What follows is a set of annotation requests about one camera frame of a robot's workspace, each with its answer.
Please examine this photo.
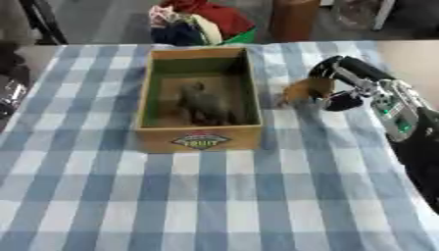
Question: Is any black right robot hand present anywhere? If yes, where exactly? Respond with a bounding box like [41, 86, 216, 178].
[307, 55, 397, 113]

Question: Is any tan cardboard box green inside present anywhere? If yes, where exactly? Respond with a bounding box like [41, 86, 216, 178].
[133, 46, 265, 154]

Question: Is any brown soft toy animal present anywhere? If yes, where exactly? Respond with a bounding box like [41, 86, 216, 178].
[275, 76, 336, 108]

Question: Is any pile of coloured cloths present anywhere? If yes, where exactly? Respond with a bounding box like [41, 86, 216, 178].
[147, 0, 258, 46]

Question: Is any grey toy animal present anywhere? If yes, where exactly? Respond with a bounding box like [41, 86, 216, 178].
[174, 81, 240, 126]

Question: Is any brown wooden cabinet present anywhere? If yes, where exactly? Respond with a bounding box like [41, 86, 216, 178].
[268, 0, 322, 43]

